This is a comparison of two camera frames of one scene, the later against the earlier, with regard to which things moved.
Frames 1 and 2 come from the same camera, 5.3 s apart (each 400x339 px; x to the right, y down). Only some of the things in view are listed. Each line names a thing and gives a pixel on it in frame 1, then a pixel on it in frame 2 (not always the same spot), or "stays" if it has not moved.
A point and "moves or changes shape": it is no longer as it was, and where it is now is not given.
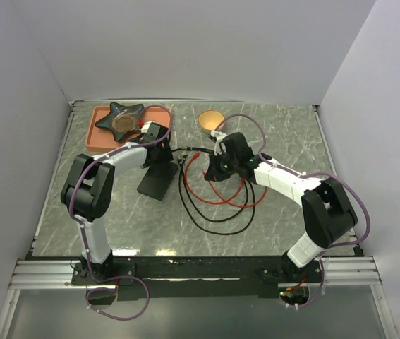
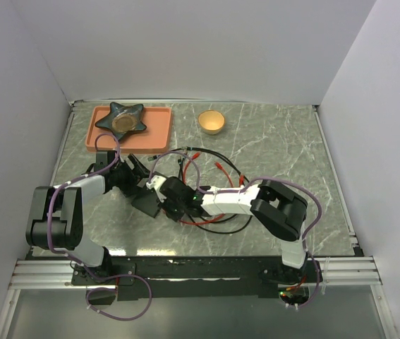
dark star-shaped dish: (122, 119) stays
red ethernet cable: (230, 201) moves or changes shape
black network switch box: (158, 179) to (147, 200)
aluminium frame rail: (328, 272) stays
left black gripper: (166, 155) to (137, 173)
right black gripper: (214, 174) to (175, 217)
